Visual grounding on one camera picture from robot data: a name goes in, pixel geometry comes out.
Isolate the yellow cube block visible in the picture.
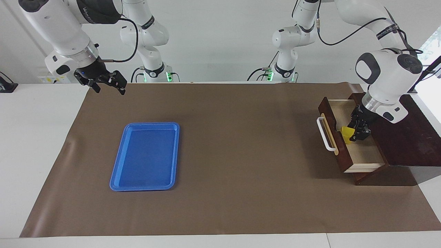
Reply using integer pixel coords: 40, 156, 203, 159
341, 126, 355, 145

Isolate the wooden drawer with white handle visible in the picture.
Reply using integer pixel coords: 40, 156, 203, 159
316, 96, 389, 174

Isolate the dark wooden cabinet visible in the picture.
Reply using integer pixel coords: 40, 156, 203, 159
348, 92, 441, 187

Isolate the blue plastic tray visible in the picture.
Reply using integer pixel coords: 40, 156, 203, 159
109, 122, 181, 192

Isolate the small black stand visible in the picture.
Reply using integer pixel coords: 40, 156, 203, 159
0, 71, 19, 93

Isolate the black pole stand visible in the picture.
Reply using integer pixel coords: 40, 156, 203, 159
408, 55, 441, 94

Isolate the brown table mat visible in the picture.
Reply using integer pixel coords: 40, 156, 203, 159
20, 82, 441, 238

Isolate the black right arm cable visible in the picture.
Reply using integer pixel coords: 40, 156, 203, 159
98, 17, 139, 63

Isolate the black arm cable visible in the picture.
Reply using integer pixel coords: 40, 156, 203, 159
316, 14, 424, 55
98, 17, 139, 63

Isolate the white wall outlet box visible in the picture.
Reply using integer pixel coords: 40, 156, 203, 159
37, 71, 75, 84

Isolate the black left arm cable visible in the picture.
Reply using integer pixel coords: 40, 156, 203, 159
316, 14, 424, 55

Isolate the thin grey base cable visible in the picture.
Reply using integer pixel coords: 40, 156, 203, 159
261, 52, 279, 72

